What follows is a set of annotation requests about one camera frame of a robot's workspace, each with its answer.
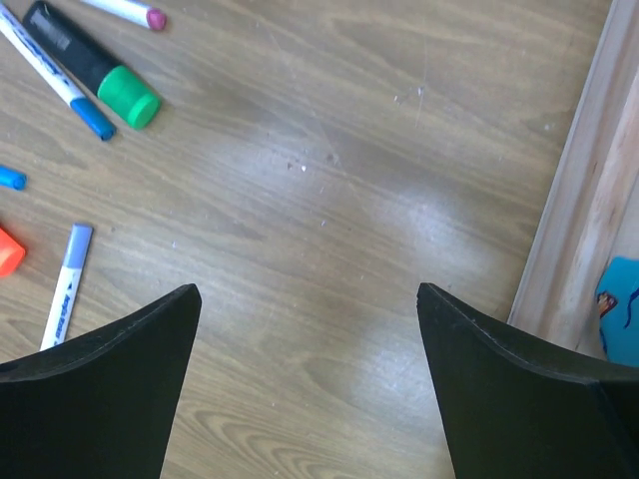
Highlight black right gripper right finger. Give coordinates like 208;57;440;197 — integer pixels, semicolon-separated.
416;283;638;478

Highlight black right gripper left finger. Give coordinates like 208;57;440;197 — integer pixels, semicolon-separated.
1;284;202;478

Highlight orange capped black highlighter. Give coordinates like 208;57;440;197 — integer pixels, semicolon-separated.
0;229;26;277

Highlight green capped black highlighter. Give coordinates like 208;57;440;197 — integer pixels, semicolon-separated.
22;1;162;130

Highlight lavender capped white marker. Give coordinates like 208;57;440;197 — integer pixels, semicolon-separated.
40;224;93;351

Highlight blue shark print shorts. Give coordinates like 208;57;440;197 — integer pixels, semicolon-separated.
595;256;638;367

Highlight wooden clothes rack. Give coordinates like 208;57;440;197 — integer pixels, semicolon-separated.
508;1;638;357

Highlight light blue capped white marker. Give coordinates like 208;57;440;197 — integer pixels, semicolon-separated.
0;166;28;191

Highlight dark blue capped white marker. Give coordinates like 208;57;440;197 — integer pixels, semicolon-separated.
1;4;116;142

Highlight pink capped white marker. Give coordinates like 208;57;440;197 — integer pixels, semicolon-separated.
83;0;168;32

